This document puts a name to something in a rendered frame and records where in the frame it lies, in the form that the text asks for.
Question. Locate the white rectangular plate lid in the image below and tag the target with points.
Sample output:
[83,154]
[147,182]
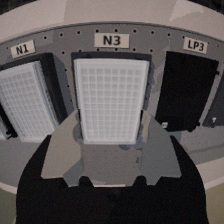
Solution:
[24,101]
[3,135]

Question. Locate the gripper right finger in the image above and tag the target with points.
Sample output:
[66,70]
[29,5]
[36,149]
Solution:
[165,163]

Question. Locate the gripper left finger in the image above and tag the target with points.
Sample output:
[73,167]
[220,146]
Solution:
[56,164]

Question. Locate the white operator button panel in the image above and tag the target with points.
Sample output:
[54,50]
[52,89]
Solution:
[210,164]

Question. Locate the grey flat base plate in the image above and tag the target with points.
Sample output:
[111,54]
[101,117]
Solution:
[112,164]

